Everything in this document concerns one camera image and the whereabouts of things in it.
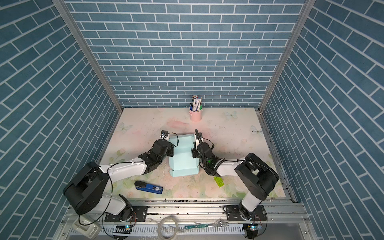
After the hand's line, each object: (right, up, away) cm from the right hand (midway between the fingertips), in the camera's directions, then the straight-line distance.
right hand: (193, 141), depth 90 cm
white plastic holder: (-47, -39, -21) cm, 64 cm away
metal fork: (+13, -37, -19) cm, 44 cm away
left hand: (-13, -1, 0) cm, 13 cm away
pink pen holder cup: (+1, +16, +19) cm, 25 cm away
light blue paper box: (-7, -13, -1) cm, 15 cm away
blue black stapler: (-27, -23, -10) cm, 37 cm away
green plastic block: (+15, -21, -8) cm, 27 cm away
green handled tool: (+2, -38, -19) cm, 43 cm away
